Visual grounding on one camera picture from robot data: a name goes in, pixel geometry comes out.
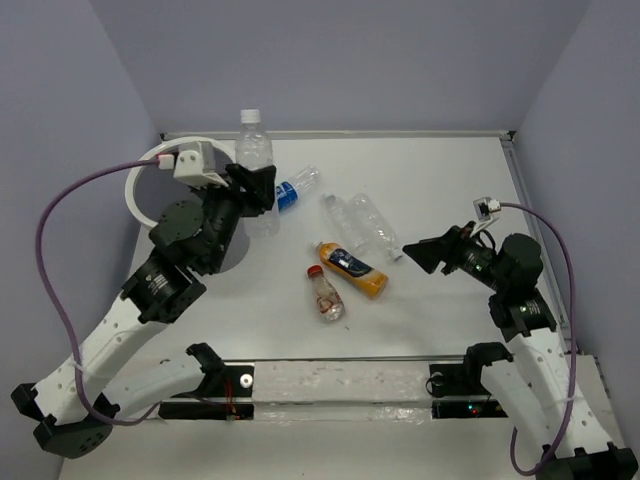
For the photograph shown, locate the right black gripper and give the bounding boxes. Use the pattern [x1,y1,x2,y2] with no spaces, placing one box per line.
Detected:
[400,220,507,291]

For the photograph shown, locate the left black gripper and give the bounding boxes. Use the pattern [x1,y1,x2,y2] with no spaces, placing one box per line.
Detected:
[193,162,278,272]

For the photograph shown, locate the clear bottle white cap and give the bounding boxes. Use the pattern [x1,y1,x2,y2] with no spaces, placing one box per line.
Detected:
[235,109,280,239]

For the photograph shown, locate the orange milk tea bottle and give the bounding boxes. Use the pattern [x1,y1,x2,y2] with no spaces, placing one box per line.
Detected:
[313,241,389,300]

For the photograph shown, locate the red cap clear bottle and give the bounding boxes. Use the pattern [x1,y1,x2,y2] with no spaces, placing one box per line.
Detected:
[307,265,345,323]

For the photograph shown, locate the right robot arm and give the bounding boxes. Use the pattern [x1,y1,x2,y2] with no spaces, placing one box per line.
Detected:
[402,223,639,479]

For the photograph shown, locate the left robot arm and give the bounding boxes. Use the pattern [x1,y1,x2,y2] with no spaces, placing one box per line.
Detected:
[11,163,277,459]

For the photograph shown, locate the white round bin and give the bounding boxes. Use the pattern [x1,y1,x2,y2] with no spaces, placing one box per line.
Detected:
[124,135,235,260]

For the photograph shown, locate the blue label water bottle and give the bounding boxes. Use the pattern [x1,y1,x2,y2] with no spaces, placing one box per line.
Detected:
[276,165,320,212]

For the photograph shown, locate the clear ribbed bottle right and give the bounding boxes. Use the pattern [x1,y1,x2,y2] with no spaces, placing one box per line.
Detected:
[349,193,403,262]

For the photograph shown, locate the clear ribbed bottle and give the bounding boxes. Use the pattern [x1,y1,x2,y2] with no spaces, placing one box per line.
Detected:
[321,194,368,254]
[349,193,403,262]

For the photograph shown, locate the clear ribbed bottle left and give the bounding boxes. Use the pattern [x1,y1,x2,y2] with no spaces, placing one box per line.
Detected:
[321,194,368,254]

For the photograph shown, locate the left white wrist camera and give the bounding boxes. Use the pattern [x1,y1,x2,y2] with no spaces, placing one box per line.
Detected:
[156,141,228,189]

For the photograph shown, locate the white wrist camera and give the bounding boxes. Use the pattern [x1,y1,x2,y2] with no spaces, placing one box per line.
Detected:
[473,197,501,234]
[156,141,228,189]

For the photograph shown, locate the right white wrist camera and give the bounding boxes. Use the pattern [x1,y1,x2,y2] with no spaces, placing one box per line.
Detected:
[473,197,501,234]

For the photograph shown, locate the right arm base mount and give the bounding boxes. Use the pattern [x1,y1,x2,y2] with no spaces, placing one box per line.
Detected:
[425,363,507,420]

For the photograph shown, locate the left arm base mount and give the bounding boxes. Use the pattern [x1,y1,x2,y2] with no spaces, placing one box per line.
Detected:
[157,363,255,421]

